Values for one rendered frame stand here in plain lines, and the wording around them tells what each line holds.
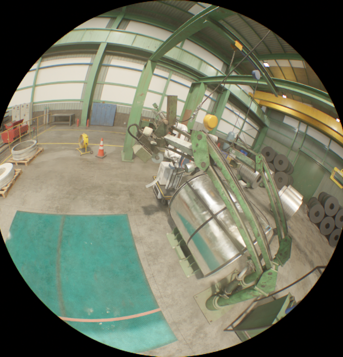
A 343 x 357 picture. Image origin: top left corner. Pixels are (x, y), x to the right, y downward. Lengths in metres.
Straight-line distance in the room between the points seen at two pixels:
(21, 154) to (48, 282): 4.27
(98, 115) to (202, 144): 10.11
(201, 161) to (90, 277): 2.11
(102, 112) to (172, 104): 9.48
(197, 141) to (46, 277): 2.68
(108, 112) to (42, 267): 10.10
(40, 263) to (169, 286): 2.11
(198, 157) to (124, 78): 10.86
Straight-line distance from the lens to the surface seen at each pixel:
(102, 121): 10.75
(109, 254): 2.23
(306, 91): 3.40
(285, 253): 2.09
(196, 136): 1.02
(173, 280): 2.21
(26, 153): 5.52
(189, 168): 1.84
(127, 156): 4.73
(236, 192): 0.95
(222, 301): 2.04
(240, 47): 2.38
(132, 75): 11.58
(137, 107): 4.34
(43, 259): 2.54
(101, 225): 2.52
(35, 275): 2.56
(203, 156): 0.98
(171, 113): 1.43
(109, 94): 11.35
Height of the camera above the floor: 2.06
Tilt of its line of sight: 29 degrees down
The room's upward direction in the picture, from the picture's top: 19 degrees clockwise
